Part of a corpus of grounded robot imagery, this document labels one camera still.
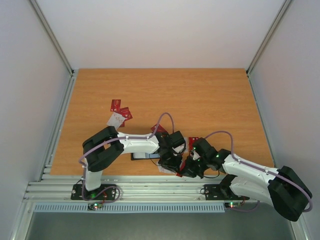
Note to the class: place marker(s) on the red VIP card centre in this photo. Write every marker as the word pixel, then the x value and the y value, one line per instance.
pixel 158 129

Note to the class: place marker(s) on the white card left cluster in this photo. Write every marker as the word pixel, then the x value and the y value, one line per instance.
pixel 115 120

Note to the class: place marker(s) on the white card upper pile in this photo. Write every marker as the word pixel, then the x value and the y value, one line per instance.
pixel 182 148

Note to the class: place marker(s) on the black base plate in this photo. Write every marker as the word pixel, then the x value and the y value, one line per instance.
pixel 107 192
pixel 215 192

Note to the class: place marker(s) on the red card left cluster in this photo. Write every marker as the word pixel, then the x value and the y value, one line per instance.
pixel 126 113

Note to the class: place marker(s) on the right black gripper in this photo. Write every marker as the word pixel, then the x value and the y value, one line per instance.
pixel 189 168

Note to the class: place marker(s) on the red card magnetic stripe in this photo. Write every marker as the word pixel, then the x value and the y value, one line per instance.
pixel 181 169

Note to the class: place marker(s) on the black leather card holder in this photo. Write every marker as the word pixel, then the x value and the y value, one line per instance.
pixel 143 156

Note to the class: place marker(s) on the red card column upper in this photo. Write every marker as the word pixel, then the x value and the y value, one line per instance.
pixel 191 141

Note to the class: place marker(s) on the right controller board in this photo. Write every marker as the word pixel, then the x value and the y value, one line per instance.
pixel 232 205

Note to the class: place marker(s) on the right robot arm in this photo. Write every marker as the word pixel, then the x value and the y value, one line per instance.
pixel 279 188

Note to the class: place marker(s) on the red card far left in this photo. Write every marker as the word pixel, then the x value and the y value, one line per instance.
pixel 115 105

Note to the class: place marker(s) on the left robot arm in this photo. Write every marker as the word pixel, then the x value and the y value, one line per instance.
pixel 103 148

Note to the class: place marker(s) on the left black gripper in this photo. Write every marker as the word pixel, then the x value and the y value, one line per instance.
pixel 173 167

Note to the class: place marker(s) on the grey slotted cable duct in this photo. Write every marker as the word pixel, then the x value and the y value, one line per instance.
pixel 130 208

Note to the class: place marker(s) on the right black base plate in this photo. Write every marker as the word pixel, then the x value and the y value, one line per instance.
pixel 215 192

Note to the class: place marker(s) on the left controller board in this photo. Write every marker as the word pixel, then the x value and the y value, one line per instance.
pixel 94 206

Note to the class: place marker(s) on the controller board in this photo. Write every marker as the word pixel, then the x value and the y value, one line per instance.
pixel 232 205
pixel 94 206

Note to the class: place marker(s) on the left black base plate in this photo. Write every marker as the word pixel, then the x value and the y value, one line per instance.
pixel 107 192

